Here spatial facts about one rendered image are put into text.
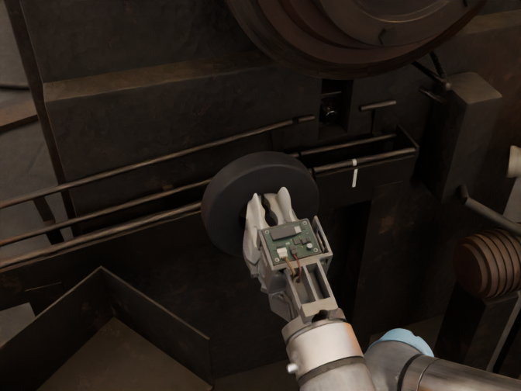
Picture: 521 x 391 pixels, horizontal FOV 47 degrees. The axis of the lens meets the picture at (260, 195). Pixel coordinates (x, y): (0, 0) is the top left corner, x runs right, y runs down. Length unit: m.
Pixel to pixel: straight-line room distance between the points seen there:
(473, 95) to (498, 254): 0.31
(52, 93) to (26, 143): 1.49
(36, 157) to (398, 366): 1.84
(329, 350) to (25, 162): 1.86
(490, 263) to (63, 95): 0.81
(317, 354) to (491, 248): 0.65
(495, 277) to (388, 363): 0.50
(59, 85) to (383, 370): 0.63
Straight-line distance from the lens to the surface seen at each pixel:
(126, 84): 0.96
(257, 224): 0.72
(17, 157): 2.38
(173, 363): 0.89
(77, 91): 0.96
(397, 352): 0.76
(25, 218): 2.11
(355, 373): 0.62
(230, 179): 0.72
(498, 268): 1.21
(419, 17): 0.84
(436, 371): 0.72
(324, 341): 0.63
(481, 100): 1.11
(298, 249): 0.65
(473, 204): 1.19
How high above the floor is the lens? 1.35
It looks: 41 degrees down
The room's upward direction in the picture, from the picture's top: straight up
